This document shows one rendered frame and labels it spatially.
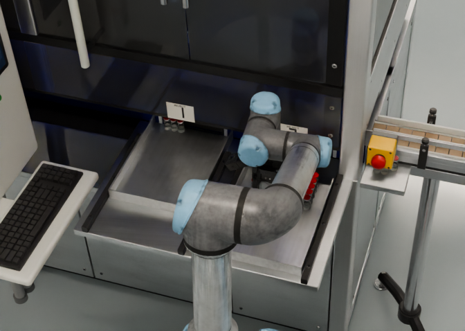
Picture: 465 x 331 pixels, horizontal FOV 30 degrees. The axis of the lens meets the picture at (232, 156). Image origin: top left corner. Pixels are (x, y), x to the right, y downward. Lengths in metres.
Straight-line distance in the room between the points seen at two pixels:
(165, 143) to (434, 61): 2.10
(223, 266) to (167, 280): 1.36
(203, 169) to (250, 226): 0.88
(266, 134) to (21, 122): 0.90
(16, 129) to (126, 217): 0.46
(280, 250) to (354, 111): 0.42
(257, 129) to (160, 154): 0.59
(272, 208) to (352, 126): 0.72
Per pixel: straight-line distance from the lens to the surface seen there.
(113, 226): 2.44
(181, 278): 3.14
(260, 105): 2.13
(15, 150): 2.71
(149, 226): 2.42
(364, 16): 2.16
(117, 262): 3.22
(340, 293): 2.93
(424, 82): 4.31
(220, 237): 1.74
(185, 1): 2.22
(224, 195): 1.72
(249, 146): 2.06
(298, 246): 2.35
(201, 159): 2.59
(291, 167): 1.90
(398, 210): 3.67
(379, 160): 2.40
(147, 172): 2.57
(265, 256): 2.32
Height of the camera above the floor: 2.67
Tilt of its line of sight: 44 degrees down
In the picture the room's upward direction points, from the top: 3 degrees counter-clockwise
